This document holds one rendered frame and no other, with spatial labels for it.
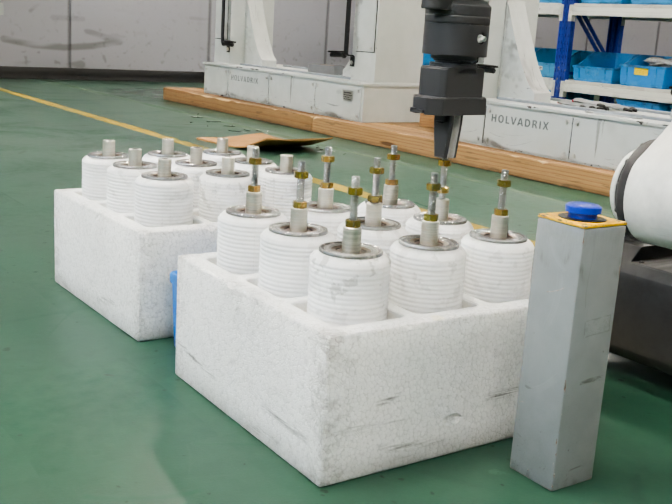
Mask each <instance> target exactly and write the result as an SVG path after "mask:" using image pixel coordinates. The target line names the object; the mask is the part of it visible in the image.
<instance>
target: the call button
mask: <svg viewBox="0 0 672 504"><path fill-rule="evenodd" d="M565 210H566V211H568V217H571V218H575V219H581V220H596V219H597V215H600V214H601V213H602V207H601V206H600V205H598V204H594V203H589V202H579V201H572V202H568V203H566V205H565Z"/></svg>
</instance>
